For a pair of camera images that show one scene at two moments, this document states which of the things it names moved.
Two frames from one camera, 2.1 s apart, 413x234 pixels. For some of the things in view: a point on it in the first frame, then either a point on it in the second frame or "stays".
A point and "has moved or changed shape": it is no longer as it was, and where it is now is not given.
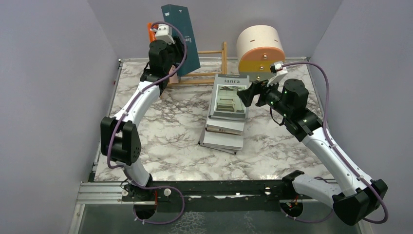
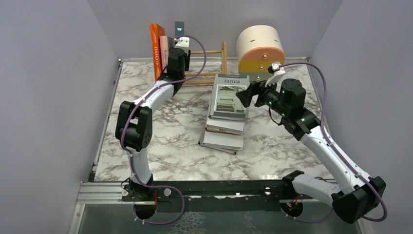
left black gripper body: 175,53 to 185,61
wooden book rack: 224,52 stays
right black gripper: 256,87 stays
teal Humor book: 180,16 has moved or changed shape
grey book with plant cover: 225,103 stays
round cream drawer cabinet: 259,47 stays
